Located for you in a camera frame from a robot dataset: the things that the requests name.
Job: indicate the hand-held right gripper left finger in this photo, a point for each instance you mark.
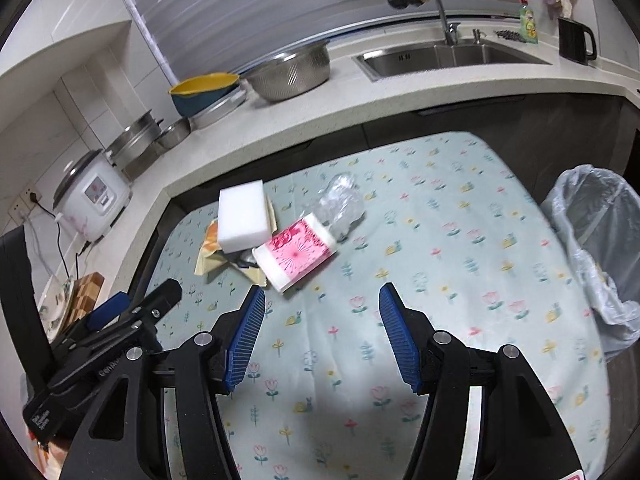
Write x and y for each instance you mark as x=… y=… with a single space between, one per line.
x=245 y=340

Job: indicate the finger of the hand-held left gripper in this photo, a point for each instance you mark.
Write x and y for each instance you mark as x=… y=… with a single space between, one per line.
x=107 y=310
x=100 y=367

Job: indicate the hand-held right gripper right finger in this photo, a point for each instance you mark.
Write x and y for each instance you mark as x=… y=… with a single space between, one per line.
x=400 y=340

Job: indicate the pink floral paper cup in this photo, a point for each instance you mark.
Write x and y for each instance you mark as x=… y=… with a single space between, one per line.
x=295 y=252

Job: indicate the bin with clear liner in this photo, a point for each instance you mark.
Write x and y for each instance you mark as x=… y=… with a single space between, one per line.
x=575 y=200

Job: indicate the wooden cutting board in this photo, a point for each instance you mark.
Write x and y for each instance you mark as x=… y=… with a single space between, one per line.
x=87 y=292

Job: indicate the patterned plate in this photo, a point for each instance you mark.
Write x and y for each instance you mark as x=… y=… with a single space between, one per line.
x=55 y=310

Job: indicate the orange and yellow snack wrapper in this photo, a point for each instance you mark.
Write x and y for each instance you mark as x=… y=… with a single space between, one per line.
x=207 y=255

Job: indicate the white rice cooker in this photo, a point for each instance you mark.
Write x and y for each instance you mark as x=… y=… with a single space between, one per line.
x=90 y=195

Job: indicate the white sponge block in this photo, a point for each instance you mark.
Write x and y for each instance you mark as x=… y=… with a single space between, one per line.
x=242 y=215

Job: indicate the floral tablecloth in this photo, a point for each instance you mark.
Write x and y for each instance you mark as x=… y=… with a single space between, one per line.
x=450 y=210

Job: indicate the clear crumpled plastic wrap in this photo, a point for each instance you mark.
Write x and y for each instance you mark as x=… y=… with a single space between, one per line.
x=342 y=202

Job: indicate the stacked steel pots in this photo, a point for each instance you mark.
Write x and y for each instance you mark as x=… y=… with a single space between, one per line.
x=130 y=145

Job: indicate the small steel bowl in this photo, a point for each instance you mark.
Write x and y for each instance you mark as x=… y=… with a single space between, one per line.
x=172 y=135

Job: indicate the blue basin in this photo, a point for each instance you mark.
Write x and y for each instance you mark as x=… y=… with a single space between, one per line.
x=200 y=105

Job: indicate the steel tray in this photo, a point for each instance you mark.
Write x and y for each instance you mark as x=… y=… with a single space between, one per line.
x=220 y=110

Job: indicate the yellow strainer basin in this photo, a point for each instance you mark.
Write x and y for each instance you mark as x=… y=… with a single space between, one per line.
x=205 y=85

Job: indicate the steel colander bowl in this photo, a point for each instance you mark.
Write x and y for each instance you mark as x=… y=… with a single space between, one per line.
x=290 y=72

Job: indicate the steel sink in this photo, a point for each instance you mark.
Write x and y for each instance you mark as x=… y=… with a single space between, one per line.
x=450 y=57

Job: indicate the white pipe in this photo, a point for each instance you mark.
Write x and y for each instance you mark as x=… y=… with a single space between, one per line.
x=145 y=25

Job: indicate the chrome soap pump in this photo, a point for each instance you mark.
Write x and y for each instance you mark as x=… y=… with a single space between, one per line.
x=477 y=36

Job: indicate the steel wool scourer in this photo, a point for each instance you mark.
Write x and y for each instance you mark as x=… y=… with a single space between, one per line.
x=507 y=35

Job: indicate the grey window blind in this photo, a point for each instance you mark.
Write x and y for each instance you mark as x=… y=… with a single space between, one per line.
x=275 y=0

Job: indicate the chrome faucet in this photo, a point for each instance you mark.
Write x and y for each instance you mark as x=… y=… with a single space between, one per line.
x=440 y=0

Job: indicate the green dish soap bottle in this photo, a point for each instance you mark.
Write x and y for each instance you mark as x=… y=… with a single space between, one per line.
x=528 y=22

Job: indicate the black kettle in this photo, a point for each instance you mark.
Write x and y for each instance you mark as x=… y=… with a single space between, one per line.
x=570 y=40

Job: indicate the white wall socket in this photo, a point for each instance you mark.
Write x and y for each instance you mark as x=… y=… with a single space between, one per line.
x=22 y=202

